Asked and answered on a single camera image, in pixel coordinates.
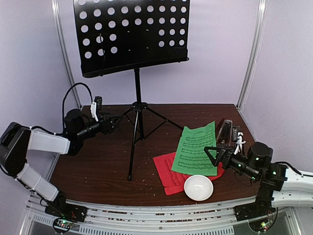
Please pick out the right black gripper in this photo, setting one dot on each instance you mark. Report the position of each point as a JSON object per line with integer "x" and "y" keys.
{"x": 226, "y": 157}

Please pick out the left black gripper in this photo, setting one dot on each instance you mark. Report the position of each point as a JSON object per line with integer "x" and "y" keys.
{"x": 108, "y": 128}

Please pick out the green sheet music paper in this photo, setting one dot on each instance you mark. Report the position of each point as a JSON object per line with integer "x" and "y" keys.
{"x": 190, "y": 157}

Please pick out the red wooden metronome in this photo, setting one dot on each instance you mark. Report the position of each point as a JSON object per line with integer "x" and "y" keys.
{"x": 224, "y": 133}

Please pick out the red sheet music paper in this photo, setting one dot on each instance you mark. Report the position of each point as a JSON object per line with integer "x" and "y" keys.
{"x": 173, "y": 182}

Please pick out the black perforated music stand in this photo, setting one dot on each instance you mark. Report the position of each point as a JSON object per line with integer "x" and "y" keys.
{"x": 120, "y": 35}

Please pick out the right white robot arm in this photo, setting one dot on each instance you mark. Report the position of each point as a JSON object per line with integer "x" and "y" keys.
{"x": 280, "y": 184}

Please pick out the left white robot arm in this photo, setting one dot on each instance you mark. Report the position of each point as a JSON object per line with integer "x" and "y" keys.
{"x": 17, "y": 141}

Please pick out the white ceramic bowl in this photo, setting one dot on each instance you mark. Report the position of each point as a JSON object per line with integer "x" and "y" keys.
{"x": 198, "y": 187}

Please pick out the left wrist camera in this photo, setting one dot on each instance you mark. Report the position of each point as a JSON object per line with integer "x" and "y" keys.
{"x": 95, "y": 108}

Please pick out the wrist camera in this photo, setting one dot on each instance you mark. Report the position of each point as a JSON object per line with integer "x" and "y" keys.
{"x": 238, "y": 140}
{"x": 95, "y": 108}

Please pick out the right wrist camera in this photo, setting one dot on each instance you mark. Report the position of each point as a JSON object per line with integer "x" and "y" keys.
{"x": 238, "y": 140}

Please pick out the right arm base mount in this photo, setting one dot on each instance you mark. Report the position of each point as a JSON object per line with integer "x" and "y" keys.
{"x": 260, "y": 219}

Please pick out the aluminium front rail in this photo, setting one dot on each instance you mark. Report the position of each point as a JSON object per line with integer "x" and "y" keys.
{"x": 197, "y": 219}

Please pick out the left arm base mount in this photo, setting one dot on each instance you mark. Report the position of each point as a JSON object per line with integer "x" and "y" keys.
{"x": 66, "y": 214}

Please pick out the left aluminium frame post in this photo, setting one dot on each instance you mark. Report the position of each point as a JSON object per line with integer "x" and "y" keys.
{"x": 62, "y": 43}

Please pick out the aluminium frame post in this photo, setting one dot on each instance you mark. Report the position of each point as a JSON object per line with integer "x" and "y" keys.
{"x": 62, "y": 43}
{"x": 256, "y": 43}

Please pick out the right aluminium frame post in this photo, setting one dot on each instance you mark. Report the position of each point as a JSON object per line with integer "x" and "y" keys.
{"x": 256, "y": 43}

